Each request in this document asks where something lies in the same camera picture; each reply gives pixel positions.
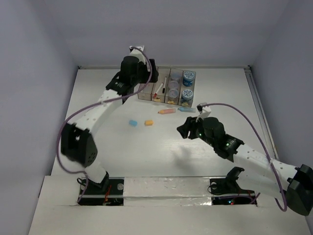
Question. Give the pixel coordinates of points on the blue highlighter cap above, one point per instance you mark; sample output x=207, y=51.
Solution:
x=133, y=123

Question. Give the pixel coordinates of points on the red whiteboard marker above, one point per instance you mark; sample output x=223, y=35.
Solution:
x=156, y=92

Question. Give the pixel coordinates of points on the transparent drawer bin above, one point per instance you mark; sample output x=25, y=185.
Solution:
x=162, y=72
x=146, y=93
x=175, y=74
x=189, y=103

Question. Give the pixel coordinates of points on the orange highlighter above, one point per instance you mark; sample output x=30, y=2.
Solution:
x=167, y=111

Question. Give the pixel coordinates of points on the blue paint jar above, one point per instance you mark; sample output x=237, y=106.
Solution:
x=187, y=95
x=188, y=78

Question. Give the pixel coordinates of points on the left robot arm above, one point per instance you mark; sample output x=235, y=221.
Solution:
x=76, y=141

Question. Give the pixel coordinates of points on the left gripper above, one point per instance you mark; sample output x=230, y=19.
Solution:
x=147, y=74

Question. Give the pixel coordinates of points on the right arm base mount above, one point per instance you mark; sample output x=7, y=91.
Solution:
x=225, y=191

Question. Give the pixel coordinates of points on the paperclip jar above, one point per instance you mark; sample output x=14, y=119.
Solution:
x=173, y=93
x=173, y=85

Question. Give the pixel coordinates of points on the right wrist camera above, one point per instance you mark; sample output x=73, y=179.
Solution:
x=204, y=111

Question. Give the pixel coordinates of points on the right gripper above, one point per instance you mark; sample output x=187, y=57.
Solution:
x=190, y=124

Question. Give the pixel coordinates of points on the black whiteboard marker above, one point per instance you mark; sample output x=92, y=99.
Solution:
x=164, y=84

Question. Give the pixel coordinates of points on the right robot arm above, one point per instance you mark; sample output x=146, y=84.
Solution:
x=254, y=170

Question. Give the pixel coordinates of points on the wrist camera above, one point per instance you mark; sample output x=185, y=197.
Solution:
x=138, y=53
x=204, y=111

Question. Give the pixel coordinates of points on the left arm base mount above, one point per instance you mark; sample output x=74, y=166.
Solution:
x=111, y=195

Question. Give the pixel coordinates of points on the blue highlighter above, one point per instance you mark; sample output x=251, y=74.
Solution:
x=187, y=109

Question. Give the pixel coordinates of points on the yellow highlighter cap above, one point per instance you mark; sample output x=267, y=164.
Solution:
x=148, y=122

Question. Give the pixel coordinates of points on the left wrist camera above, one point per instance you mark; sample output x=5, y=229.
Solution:
x=138, y=53

